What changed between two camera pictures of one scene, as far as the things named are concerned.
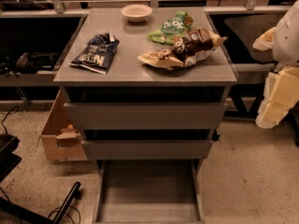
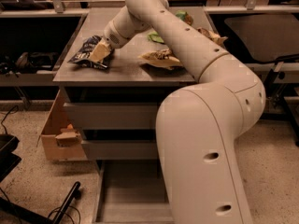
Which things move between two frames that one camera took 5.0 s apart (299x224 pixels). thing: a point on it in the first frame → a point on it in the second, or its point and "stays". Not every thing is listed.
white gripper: (287, 40) → (113, 37)
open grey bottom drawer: (149, 191) stays
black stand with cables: (11, 213) stays
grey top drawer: (145, 115) stays
